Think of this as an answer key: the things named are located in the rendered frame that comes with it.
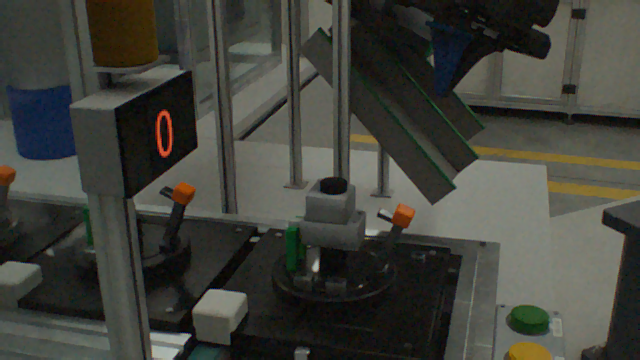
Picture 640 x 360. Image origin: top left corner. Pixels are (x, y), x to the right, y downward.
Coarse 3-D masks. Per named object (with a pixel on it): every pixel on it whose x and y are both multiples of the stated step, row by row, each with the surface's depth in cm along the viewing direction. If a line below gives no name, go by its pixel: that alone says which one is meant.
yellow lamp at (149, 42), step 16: (96, 0) 51; (112, 0) 51; (128, 0) 51; (144, 0) 52; (96, 16) 51; (112, 16) 51; (128, 16) 51; (144, 16) 52; (96, 32) 52; (112, 32) 52; (128, 32) 52; (144, 32) 53; (96, 48) 53; (112, 48) 52; (128, 48) 52; (144, 48) 53; (112, 64) 52; (128, 64) 53
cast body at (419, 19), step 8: (392, 8) 96; (400, 8) 95; (408, 8) 93; (416, 8) 92; (392, 16) 96; (400, 16) 94; (408, 16) 93; (416, 16) 93; (424, 16) 92; (432, 16) 92; (408, 24) 94; (416, 24) 93; (416, 32) 93; (424, 32) 93
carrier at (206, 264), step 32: (160, 224) 90; (192, 224) 94; (224, 224) 94; (160, 256) 82; (192, 256) 86; (224, 256) 86; (160, 288) 79; (192, 288) 79; (160, 320) 73; (192, 320) 76
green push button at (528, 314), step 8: (512, 312) 74; (520, 312) 73; (528, 312) 73; (536, 312) 73; (544, 312) 73; (512, 320) 73; (520, 320) 72; (528, 320) 72; (536, 320) 72; (544, 320) 72; (520, 328) 72; (528, 328) 72; (536, 328) 72; (544, 328) 72
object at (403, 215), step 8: (400, 208) 74; (408, 208) 74; (384, 216) 74; (392, 216) 75; (400, 216) 74; (408, 216) 73; (400, 224) 74; (408, 224) 74; (392, 232) 75; (400, 232) 75; (392, 240) 75; (384, 248) 76; (392, 248) 76; (384, 256) 76; (376, 264) 77; (384, 264) 76
